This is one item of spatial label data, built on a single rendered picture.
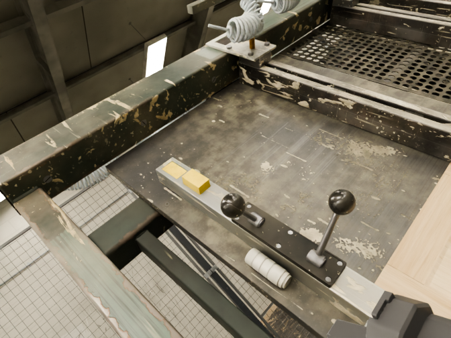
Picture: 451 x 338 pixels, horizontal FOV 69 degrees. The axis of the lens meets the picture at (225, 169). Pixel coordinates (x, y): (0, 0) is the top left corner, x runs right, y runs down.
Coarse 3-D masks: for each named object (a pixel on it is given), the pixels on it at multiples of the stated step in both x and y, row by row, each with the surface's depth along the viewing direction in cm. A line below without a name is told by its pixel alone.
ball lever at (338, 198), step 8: (336, 192) 47; (344, 192) 47; (328, 200) 48; (336, 200) 46; (344, 200) 46; (352, 200) 46; (336, 208) 47; (344, 208) 46; (352, 208) 46; (336, 216) 48; (328, 224) 49; (328, 232) 49; (320, 248) 50; (312, 256) 51; (320, 256) 51; (320, 264) 50
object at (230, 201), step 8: (224, 200) 48; (232, 200) 48; (240, 200) 48; (224, 208) 48; (232, 208) 47; (240, 208) 48; (232, 216) 48; (248, 216) 54; (256, 216) 57; (256, 224) 57
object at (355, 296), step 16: (176, 160) 73; (160, 176) 72; (176, 192) 71; (192, 192) 65; (208, 192) 65; (224, 192) 65; (208, 208) 63; (224, 224) 62; (256, 240) 57; (272, 256) 56; (304, 272) 51; (352, 272) 51; (320, 288) 51; (336, 288) 49; (352, 288) 49; (368, 288) 49; (336, 304) 50; (352, 304) 47; (368, 304) 47
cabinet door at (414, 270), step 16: (448, 176) 65; (432, 192) 63; (448, 192) 62; (432, 208) 60; (448, 208) 60; (416, 224) 58; (432, 224) 58; (448, 224) 57; (416, 240) 56; (432, 240) 55; (448, 240) 55; (400, 256) 54; (416, 256) 54; (432, 256) 53; (448, 256) 54; (384, 272) 52; (400, 272) 52; (416, 272) 52; (432, 272) 52; (448, 272) 52; (384, 288) 50; (400, 288) 50; (416, 288) 50; (432, 288) 50; (448, 288) 50; (432, 304) 48; (448, 304) 48
